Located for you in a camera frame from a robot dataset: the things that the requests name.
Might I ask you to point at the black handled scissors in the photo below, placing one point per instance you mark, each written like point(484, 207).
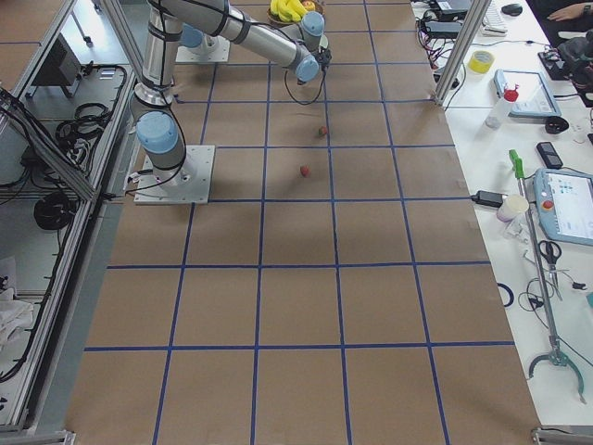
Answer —
point(550, 251)

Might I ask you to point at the teach pendant tablet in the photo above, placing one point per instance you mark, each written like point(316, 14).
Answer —
point(564, 205)
point(535, 98)

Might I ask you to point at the long reacher grabber tool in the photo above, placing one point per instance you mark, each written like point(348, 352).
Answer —
point(555, 356)

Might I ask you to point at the woven wicker basket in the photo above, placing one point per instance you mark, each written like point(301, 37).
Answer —
point(319, 9)

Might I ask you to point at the teach pendant tablet far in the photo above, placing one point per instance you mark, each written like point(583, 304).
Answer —
point(535, 98)

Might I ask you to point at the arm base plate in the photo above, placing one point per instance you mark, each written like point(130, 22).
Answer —
point(190, 185)
point(206, 50)

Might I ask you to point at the yellow banana bunch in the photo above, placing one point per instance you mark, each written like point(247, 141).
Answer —
point(287, 11)

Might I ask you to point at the aluminium frame post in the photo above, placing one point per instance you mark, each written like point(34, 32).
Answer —
point(469, 29)

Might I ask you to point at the white paper cup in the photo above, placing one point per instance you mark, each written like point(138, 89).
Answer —
point(512, 206)

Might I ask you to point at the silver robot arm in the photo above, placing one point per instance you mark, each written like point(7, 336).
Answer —
point(296, 47)

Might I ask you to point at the teach pendant tablet near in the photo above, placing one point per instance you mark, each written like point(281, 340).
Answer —
point(564, 205)

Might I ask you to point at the black power brick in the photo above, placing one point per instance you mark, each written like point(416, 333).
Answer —
point(488, 199)

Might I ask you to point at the yellow tape roll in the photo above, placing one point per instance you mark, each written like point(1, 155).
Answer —
point(481, 61)

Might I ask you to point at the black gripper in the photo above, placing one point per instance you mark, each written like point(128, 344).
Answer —
point(325, 57)

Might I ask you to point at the red capped squeeze bottle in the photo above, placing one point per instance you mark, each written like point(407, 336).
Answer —
point(501, 111)

